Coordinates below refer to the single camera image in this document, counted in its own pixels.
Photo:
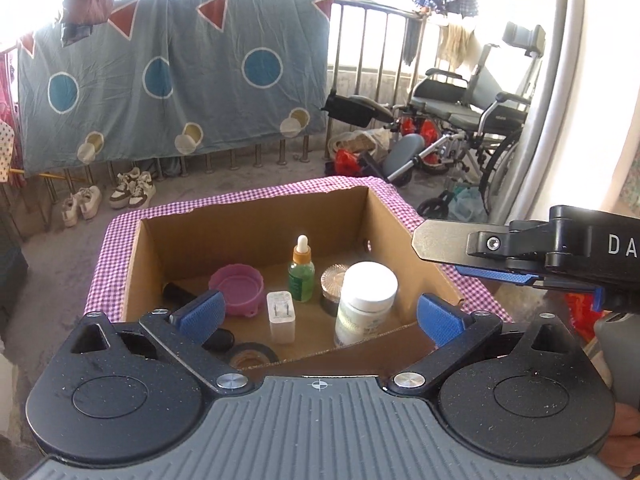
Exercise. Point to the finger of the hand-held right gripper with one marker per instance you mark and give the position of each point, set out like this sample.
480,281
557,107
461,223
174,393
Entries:
440,240
500,276

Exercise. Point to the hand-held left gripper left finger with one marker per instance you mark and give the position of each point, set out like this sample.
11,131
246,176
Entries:
202,312

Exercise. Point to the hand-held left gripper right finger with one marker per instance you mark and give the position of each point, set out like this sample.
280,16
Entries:
442,322

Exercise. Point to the black cylinder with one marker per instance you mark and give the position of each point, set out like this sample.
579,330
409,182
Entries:
172,291

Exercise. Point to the pink plastic bowl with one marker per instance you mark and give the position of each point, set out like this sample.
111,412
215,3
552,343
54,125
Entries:
237,290

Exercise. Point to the black tape roll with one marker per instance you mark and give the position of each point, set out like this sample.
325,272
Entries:
267,352

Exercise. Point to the white charger plug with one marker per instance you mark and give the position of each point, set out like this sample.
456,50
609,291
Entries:
281,320

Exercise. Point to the white plastic pill bottle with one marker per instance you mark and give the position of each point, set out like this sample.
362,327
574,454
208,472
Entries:
367,290

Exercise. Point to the brown cardboard box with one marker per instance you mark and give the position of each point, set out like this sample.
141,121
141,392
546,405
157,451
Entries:
250,230

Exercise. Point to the green glass dropper bottle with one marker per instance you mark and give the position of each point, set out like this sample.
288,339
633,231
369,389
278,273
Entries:
301,280

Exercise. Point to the gold lid cosmetic jar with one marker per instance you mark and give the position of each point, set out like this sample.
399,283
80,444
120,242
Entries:
332,280

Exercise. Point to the person's right hand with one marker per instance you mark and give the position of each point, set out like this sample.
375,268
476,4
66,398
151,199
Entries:
625,430

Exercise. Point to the pale blue plastic bag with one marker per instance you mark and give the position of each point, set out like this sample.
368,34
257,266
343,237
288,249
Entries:
467,205

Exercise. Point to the red snack packet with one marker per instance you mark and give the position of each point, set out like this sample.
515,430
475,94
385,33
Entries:
580,315

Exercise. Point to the floral curtain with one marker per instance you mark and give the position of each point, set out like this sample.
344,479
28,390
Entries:
632,185

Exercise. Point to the grey padded seat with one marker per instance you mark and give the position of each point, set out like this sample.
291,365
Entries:
405,150

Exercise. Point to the red fabric item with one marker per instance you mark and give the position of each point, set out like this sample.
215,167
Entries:
427,132

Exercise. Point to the red plastic bag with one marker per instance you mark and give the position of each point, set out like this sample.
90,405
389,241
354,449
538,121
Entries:
347,162

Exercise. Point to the grey wheelchair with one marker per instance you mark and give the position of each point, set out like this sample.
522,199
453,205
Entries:
465,120

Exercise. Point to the woven bag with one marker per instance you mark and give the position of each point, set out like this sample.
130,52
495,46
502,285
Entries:
352,142

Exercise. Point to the black padded rest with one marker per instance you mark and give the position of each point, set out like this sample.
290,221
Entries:
355,107

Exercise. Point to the yellow pole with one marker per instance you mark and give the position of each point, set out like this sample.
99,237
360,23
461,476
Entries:
60,178

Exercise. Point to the dark cabinet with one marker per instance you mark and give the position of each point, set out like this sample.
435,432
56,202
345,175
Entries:
10,270

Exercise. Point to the beige hanging towel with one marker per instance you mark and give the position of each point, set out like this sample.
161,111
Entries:
455,42

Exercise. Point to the metal balcony railing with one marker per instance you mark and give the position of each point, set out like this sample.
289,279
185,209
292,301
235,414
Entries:
367,45

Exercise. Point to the blue blanket with shapes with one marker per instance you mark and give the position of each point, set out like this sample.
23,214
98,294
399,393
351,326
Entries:
200,100

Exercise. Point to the white polka dot cloth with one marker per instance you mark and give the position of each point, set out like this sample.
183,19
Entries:
5,152

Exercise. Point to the pink hanging clothes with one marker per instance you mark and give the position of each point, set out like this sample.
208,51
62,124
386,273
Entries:
6,90

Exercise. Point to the maroon hanging garment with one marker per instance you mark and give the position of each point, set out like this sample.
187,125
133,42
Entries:
80,0

